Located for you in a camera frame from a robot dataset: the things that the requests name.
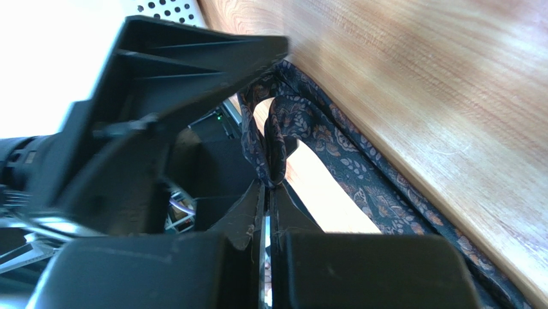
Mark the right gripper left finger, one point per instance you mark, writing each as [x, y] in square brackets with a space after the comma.
[218, 268]

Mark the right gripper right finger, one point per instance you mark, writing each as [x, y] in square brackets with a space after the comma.
[315, 269]

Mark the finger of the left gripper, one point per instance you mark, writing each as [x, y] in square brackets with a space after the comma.
[104, 173]

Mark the dark blue paisley tie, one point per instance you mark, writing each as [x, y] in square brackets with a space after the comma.
[284, 102]

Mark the white plastic basket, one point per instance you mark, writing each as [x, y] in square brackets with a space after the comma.
[185, 12]

